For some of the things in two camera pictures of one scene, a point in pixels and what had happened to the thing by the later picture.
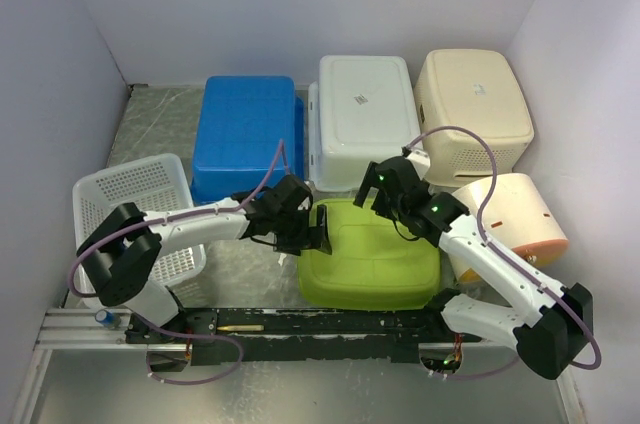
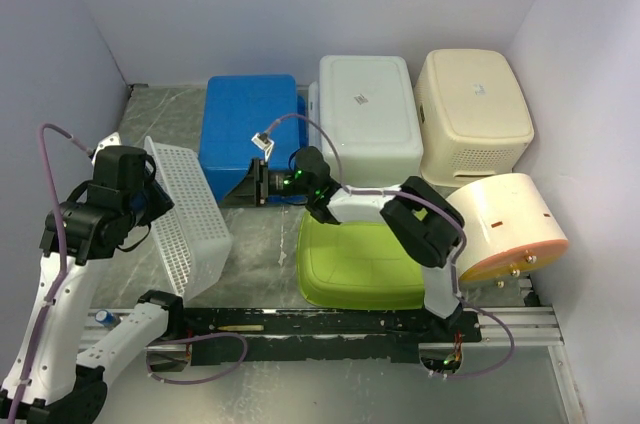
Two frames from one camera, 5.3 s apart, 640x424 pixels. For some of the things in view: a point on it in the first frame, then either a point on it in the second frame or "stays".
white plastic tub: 361,109 stays
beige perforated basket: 482,91 stays
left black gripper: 316,238 → 160,203
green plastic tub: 373,265 stays
